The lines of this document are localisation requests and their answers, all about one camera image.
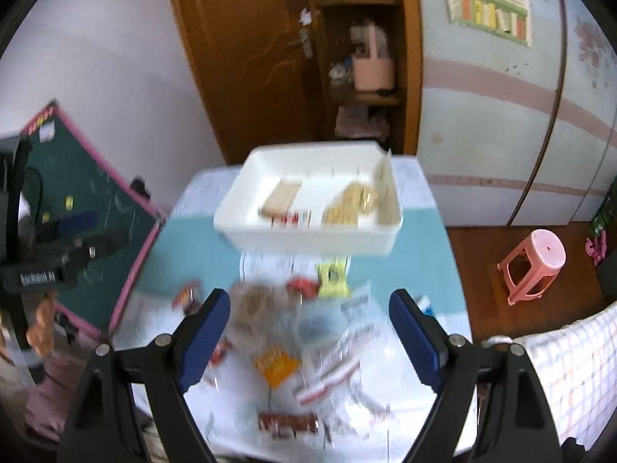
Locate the yellow puffed snack packet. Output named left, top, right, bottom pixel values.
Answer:
left=322, top=181, right=378, bottom=226

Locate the white plastic bin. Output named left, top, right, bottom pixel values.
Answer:
left=213, top=141, right=405, bottom=257

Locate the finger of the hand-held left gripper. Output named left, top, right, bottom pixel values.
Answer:
left=62, top=229, right=131, bottom=271

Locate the pale sliding door wardrobe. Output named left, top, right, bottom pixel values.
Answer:
left=415, top=0, right=617, bottom=227

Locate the round cracker packet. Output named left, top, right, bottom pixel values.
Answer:
left=231, top=284, right=285, bottom=343

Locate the metal door handle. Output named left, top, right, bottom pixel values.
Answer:
left=288, top=34, right=315, bottom=59

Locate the dark red snack packet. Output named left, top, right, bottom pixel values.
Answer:
left=258, top=412, right=320, bottom=439

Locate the pink basket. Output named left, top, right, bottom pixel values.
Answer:
left=351, top=22, right=397, bottom=93

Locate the wall poster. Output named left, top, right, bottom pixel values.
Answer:
left=438, top=0, right=533, bottom=48

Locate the pink plastic stool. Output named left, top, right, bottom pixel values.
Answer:
left=497, top=229, right=567, bottom=306

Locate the person's left hand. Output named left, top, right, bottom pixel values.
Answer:
left=25, top=293, right=57, bottom=355

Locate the pink framed chalkboard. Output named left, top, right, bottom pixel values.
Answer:
left=19, top=100, right=167, bottom=338

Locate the yellow-green snack packet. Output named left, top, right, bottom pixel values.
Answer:
left=315, top=259, right=352, bottom=298

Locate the red white striped packet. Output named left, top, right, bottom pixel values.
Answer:
left=295, top=347, right=361, bottom=405

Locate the wooden corner shelf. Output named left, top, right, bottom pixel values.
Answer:
left=312, top=0, right=424, bottom=156

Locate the small red snack packet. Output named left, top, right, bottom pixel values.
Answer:
left=172, top=281, right=202, bottom=310

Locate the folded pink cloth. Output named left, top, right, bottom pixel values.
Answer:
left=335, top=106, right=391, bottom=140

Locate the green pink toy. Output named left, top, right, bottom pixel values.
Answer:
left=585, top=198, right=617, bottom=267

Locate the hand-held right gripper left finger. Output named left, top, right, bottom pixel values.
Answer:
left=58, top=288, right=232, bottom=463

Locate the orange snack packet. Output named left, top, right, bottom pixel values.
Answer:
left=251, top=347, right=300, bottom=387

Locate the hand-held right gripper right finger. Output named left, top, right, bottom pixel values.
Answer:
left=388, top=288, right=562, bottom=463

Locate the wooden door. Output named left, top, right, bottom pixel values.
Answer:
left=164, top=0, right=325, bottom=165

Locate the checked blanket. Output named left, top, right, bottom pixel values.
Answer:
left=482, top=301, right=617, bottom=450

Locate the clear plastic snack packet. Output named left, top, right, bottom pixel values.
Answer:
left=296, top=306, right=345, bottom=353

